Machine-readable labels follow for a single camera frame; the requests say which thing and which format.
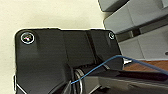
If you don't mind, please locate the thin blue cable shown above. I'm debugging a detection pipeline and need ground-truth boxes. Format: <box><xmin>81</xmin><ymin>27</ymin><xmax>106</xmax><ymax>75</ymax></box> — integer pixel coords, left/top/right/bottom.
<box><xmin>70</xmin><ymin>54</ymin><xmax>168</xmax><ymax>84</ymax></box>

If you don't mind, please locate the grey bin green lid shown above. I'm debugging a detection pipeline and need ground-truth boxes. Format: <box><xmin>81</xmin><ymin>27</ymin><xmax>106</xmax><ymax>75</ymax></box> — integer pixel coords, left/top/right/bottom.
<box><xmin>102</xmin><ymin>1</ymin><xmax>168</xmax><ymax>35</ymax></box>

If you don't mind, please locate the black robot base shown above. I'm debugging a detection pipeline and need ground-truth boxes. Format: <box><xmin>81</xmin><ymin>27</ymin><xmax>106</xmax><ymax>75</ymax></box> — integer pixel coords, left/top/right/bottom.
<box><xmin>13</xmin><ymin>28</ymin><xmax>122</xmax><ymax>94</ymax></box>

